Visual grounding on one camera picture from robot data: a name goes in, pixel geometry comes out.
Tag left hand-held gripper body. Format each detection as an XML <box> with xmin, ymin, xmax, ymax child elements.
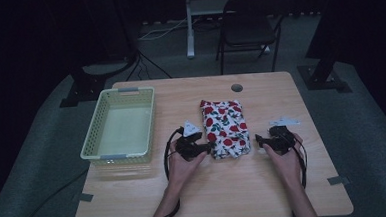
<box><xmin>174</xmin><ymin>119</ymin><xmax>208</xmax><ymax>162</ymax></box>

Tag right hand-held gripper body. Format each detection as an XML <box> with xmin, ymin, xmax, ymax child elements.
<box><xmin>267</xmin><ymin>116</ymin><xmax>303</xmax><ymax>157</ymax></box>

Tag red floral white cloth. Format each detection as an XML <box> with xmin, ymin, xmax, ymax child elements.
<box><xmin>199</xmin><ymin>97</ymin><xmax>253</xmax><ymax>161</ymax></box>

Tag person's left hand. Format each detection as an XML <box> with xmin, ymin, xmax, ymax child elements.
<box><xmin>166</xmin><ymin>138</ymin><xmax>210</xmax><ymax>192</ymax></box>

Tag person's right hand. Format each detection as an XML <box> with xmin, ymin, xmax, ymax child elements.
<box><xmin>261</xmin><ymin>132</ymin><xmax>306</xmax><ymax>187</ymax></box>

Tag pale green plastic basket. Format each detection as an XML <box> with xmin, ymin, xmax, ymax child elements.
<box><xmin>76</xmin><ymin>85</ymin><xmax>160</xmax><ymax>168</ymax></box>

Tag grey tape piece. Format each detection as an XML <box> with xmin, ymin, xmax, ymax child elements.
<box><xmin>78</xmin><ymin>192</ymin><xmax>95</xmax><ymax>204</ymax></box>
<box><xmin>327</xmin><ymin>174</ymin><xmax>351</xmax><ymax>187</ymax></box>

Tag black stand with flat base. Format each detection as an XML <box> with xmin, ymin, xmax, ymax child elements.
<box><xmin>292</xmin><ymin>0</ymin><xmax>353</xmax><ymax>96</ymax></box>
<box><xmin>53</xmin><ymin>0</ymin><xmax>143</xmax><ymax>109</ymax></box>

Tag black folding chair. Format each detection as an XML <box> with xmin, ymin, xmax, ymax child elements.
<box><xmin>212</xmin><ymin>0</ymin><xmax>299</xmax><ymax>76</ymax></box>

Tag thin black floor cables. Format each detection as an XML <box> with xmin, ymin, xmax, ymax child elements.
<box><xmin>123</xmin><ymin>49</ymin><xmax>173</xmax><ymax>82</ymax></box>

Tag white floor cables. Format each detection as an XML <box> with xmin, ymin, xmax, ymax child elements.
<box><xmin>137</xmin><ymin>16</ymin><xmax>201</xmax><ymax>42</ymax></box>

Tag black floor cable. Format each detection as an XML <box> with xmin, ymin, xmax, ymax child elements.
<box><xmin>9</xmin><ymin>168</ymin><xmax>93</xmax><ymax>217</ymax></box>

